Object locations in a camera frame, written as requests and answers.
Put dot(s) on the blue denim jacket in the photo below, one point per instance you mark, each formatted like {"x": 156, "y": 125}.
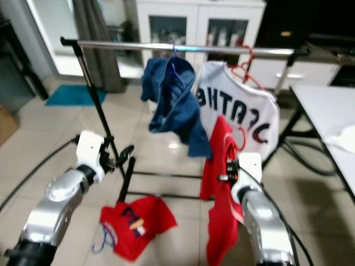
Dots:
{"x": 175, "y": 111}

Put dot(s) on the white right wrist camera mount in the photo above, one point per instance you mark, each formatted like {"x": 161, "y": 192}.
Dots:
{"x": 249, "y": 166}

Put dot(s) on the chrome and black clothes rack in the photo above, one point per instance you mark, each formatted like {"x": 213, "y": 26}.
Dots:
{"x": 127, "y": 45}

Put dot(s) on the black television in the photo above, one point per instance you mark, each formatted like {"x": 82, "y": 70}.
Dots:
{"x": 310, "y": 22}

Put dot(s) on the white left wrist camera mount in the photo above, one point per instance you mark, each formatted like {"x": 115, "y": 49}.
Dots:
{"x": 89, "y": 147}

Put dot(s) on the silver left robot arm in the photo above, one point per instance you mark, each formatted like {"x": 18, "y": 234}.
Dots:
{"x": 61, "y": 210}

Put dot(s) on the red knit shirt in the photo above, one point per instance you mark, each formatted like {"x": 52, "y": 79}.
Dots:
{"x": 222, "y": 221}

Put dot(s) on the cardboard box with black lettering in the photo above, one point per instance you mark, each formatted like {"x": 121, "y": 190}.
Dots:
{"x": 8, "y": 126}

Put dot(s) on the teal floor mat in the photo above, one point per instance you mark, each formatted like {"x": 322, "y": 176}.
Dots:
{"x": 75, "y": 96}

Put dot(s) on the white drawer unit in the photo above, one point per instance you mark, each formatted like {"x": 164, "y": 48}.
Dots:
{"x": 310, "y": 72}

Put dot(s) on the white glass-door cabinet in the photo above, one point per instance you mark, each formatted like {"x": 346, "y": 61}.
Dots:
{"x": 199, "y": 11}

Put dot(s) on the red shirt with navy print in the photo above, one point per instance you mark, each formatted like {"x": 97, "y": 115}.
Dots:
{"x": 152, "y": 219}

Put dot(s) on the glass balcony door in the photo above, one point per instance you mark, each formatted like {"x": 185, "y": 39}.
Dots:
{"x": 55, "y": 33}

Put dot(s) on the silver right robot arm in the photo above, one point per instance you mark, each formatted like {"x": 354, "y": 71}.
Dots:
{"x": 260, "y": 227}

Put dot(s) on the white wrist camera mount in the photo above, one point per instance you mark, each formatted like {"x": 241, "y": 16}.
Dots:
{"x": 89, "y": 147}
{"x": 249, "y": 166}

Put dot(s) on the white jersey with lettering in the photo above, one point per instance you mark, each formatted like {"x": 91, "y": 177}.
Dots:
{"x": 249, "y": 105}

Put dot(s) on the red plastic hanger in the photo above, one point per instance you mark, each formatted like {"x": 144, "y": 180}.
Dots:
{"x": 249, "y": 55}
{"x": 245, "y": 138}

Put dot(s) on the grey curtain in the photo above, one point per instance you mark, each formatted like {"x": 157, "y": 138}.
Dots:
{"x": 97, "y": 44}

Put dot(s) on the white jeans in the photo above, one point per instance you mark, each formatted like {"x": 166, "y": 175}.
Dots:
{"x": 341, "y": 138}

